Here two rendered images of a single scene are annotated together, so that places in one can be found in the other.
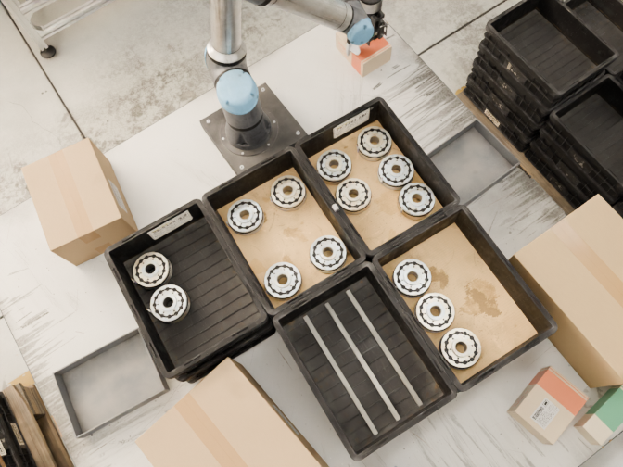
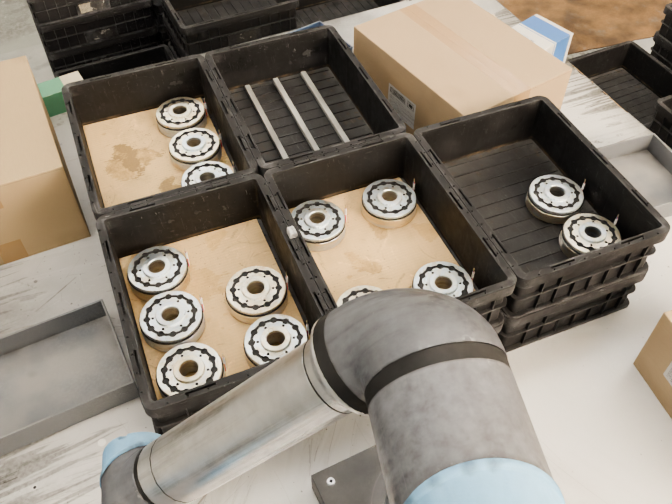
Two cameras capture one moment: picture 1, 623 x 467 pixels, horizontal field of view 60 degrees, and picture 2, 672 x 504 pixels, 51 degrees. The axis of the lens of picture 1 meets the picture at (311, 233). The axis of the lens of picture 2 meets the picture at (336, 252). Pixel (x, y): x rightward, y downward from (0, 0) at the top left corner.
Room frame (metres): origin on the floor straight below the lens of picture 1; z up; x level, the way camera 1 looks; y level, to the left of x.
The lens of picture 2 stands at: (1.33, 0.00, 1.81)
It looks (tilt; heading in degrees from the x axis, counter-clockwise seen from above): 50 degrees down; 180
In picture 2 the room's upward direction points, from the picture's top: straight up
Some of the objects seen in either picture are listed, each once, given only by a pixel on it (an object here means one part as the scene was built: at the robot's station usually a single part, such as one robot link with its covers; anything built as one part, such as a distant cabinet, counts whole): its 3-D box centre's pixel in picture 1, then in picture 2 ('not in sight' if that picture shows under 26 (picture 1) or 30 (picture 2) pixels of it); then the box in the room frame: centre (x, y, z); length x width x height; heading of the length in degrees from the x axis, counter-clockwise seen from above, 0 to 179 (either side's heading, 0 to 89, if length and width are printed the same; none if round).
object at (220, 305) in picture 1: (189, 288); (527, 201); (0.40, 0.35, 0.87); 0.40 x 0.30 x 0.11; 22
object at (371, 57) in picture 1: (362, 46); not in sight; (1.19, -0.28, 0.74); 0.16 x 0.12 x 0.07; 25
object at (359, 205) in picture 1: (353, 194); (256, 289); (0.60, -0.14, 0.86); 0.10 x 0.10 x 0.01
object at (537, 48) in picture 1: (531, 75); not in sight; (1.20, -1.00, 0.37); 0.40 x 0.30 x 0.45; 25
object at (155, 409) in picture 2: (375, 173); (211, 280); (0.63, -0.20, 0.92); 0.40 x 0.30 x 0.02; 22
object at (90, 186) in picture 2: (461, 293); (155, 130); (0.26, -0.35, 0.92); 0.40 x 0.30 x 0.02; 22
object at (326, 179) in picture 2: (284, 233); (380, 247); (0.52, 0.08, 0.87); 0.40 x 0.30 x 0.11; 22
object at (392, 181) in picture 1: (396, 170); (170, 316); (0.66, -0.27, 0.86); 0.10 x 0.10 x 0.01
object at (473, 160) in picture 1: (464, 167); (45, 376); (0.69, -0.51, 0.73); 0.27 x 0.20 x 0.05; 118
